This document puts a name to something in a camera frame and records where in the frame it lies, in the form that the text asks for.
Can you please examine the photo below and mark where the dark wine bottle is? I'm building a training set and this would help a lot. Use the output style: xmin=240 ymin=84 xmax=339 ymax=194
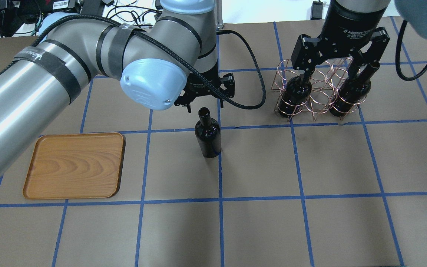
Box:
xmin=277 ymin=76 xmax=312 ymax=118
xmin=329 ymin=62 xmax=381 ymax=117
xmin=194 ymin=108 xmax=222 ymax=158

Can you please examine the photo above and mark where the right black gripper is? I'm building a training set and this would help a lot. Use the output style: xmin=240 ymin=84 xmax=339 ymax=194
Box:
xmin=290 ymin=4 xmax=390 ymax=89

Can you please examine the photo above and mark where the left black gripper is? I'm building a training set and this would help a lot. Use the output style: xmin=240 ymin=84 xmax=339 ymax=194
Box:
xmin=174 ymin=73 xmax=235 ymax=113

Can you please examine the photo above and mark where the wooden serving tray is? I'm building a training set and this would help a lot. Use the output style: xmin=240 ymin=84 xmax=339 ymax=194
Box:
xmin=22 ymin=132 xmax=125 ymax=200

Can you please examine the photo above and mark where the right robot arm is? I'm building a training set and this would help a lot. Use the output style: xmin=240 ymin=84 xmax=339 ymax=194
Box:
xmin=290 ymin=0 xmax=427 ymax=86

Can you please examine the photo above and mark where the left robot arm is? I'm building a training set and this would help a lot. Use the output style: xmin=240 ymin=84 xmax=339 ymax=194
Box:
xmin=0 ymin=0 xmax=217 ymax=176

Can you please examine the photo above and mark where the copper wire bottle basket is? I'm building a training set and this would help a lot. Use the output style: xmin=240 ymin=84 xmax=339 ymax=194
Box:
xmin=271 ymin=56 xmax=367 ymax=121

